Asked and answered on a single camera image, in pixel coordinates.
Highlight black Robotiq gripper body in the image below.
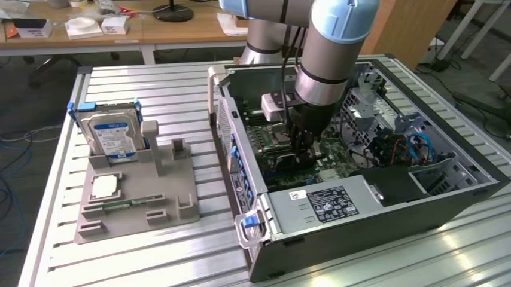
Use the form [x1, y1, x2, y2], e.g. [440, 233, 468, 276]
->
[288, 102, 333, 142]

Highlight green motherboard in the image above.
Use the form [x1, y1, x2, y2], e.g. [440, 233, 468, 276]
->
[241, 106, 363, 193]

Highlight black installed RAM stick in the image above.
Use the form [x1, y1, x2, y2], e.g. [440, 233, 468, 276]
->
[257, 144, 291, 157]

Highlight CPU socket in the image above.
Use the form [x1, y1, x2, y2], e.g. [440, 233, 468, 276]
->
[265, 121, 295, 148]

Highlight grey power supply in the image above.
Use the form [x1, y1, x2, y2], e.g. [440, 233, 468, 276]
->
[265, 174, 387, 236]

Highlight black plastic shroud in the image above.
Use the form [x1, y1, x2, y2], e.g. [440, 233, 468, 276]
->
[361, 166, 431, 207]

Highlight black open PC case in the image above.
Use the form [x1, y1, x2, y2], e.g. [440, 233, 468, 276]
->
[206, 57, 511, 283]

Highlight white paper stack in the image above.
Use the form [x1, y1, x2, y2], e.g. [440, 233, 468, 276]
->
[216, 12, 251, 37]

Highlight metal disk bay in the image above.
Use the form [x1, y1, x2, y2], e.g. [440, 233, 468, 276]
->
[408, 157, 480, 197]

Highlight wooden cabinet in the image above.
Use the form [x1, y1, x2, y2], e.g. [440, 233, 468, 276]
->
[359, 0, 459, 70]

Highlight grey parts rack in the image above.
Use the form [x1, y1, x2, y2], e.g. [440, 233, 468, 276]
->
[72, 119, 201, 245]

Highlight black floor stand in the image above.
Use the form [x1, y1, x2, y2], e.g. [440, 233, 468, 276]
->
[452, 84, 511, 121]

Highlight wooden desk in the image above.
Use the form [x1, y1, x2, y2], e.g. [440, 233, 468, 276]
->
[0, 0, 304, 65]

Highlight hard disk with blue label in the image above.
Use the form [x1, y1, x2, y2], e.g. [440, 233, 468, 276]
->
[76, 108, 146, 160]

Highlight green RAM stick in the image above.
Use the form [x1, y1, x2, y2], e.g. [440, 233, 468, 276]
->
[98, 198, 148, 209]

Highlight black lamp base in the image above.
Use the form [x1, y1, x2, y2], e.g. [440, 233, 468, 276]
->
[152, 0, 194, 23]

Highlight silver CPU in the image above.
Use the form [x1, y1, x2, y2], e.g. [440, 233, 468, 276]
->
[88, 176, 120, 200]

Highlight blue plastic disk carrier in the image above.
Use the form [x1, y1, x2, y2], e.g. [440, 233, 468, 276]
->
[65, 97, 144, 128]

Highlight white labelled box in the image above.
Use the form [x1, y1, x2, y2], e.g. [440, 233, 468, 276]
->
[100, 16, 130, 35]

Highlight black chair base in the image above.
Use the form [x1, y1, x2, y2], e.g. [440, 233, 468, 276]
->
[22, 53, 121, 88]

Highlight white box with black top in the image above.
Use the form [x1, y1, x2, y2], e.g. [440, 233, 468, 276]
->
[10, 18, 54, 39]

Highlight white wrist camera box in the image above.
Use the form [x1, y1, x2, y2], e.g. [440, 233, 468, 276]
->
[260, 93, 297, 122]

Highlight red wire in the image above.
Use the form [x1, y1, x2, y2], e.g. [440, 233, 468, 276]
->
[389, 135, 401, 163]

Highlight blue wire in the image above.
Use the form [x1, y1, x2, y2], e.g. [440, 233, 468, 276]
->
[407, 131, 436, 166]

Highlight white table frame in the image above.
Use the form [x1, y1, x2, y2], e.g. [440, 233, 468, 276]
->
[436, 0, 511, 82]

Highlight white floor cable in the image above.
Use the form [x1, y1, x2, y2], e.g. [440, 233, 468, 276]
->
[0, 124, 65, 144]

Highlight blue floor cable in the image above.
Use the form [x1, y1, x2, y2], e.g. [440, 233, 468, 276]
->
[0, 131, 33, 257]

